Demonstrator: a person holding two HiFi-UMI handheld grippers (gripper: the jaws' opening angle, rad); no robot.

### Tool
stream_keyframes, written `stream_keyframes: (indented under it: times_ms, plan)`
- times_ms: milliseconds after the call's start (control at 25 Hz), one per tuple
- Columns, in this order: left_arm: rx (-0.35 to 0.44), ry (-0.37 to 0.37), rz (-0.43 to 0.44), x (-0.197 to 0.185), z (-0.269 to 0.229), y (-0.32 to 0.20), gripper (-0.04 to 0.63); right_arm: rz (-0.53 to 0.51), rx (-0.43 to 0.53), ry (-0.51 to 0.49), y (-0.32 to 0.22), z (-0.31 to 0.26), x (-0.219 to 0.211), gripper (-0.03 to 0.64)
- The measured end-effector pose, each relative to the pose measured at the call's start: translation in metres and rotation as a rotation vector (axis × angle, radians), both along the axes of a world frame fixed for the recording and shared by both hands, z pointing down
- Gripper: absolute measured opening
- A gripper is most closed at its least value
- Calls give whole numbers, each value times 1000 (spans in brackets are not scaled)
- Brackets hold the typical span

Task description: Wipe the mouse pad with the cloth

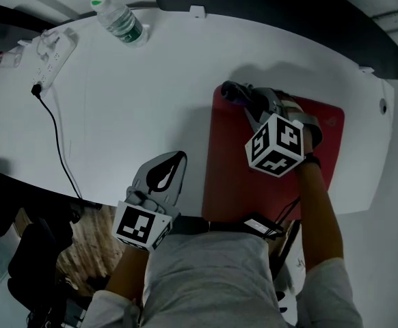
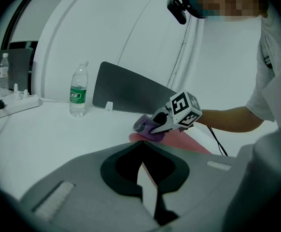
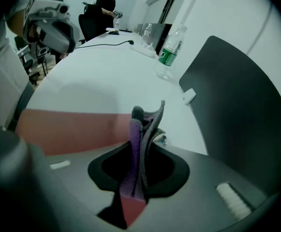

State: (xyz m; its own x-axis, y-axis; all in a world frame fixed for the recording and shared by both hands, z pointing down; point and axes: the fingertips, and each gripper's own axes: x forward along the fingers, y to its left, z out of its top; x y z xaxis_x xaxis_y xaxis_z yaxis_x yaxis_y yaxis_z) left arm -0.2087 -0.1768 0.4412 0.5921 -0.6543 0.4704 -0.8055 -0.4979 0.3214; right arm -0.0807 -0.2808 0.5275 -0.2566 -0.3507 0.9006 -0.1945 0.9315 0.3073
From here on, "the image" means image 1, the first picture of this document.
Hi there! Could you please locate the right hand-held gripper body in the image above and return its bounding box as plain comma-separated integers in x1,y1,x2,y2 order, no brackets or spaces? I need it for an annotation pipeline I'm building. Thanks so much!
245,102,306,178

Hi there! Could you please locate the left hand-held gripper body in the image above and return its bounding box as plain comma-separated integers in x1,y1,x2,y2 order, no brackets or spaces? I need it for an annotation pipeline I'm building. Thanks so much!
111,187,181,253

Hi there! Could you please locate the purple cloth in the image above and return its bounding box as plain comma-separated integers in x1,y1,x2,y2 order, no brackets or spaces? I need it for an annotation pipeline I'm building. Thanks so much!
220,79,255,109

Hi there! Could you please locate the red desk mat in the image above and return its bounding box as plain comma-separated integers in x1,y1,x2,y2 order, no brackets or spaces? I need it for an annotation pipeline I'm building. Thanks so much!
201,84,346,223

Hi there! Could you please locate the person's left forearm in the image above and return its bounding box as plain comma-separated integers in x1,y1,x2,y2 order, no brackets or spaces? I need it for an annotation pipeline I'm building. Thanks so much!
104,242,151,303

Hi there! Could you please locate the person's right forearm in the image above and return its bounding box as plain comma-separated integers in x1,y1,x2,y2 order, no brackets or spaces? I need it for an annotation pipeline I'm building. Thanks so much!
292,163,346,273

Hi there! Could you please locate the person's right hand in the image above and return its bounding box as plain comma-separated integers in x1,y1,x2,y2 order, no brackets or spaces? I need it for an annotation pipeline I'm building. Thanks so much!
280,94,323,156

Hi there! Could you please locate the black wristband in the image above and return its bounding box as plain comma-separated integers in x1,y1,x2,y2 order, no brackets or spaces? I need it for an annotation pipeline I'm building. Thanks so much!
304,153,322,169

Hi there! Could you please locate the black rectangular device box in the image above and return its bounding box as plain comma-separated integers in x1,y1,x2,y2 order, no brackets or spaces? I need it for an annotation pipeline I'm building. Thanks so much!
242,211,286,241

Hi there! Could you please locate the dark desk partition panel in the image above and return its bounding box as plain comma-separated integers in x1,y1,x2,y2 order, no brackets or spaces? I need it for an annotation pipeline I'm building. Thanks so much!
145,0,398,82

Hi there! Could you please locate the person's grey t-shirt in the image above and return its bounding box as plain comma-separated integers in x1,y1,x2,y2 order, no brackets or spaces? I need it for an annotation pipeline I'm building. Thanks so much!
85,230,364,328

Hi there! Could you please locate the black office chair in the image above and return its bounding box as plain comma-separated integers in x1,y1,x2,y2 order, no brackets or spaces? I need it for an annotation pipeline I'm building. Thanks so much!
6,216,76,318

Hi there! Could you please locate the white power strip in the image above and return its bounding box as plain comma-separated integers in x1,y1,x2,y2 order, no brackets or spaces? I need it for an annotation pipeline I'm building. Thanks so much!
27,27,79,94

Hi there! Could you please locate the green label water bottle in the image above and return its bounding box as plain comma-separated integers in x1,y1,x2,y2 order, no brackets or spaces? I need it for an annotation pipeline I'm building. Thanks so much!
90,0,150,49

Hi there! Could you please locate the black gripper cable bundle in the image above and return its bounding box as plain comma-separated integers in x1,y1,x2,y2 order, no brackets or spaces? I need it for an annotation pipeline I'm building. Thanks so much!
273,195,303,226

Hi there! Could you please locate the black power cable with plug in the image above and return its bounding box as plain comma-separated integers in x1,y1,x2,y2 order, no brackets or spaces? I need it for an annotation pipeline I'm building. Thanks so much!
30,83,84,201

